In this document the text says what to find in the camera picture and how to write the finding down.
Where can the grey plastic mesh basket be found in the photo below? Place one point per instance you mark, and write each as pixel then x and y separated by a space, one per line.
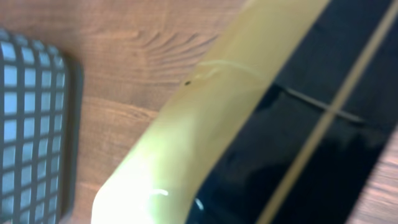
pixel 41 97

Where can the yellow snack bag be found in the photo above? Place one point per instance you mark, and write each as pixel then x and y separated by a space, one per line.
pixel 281 122

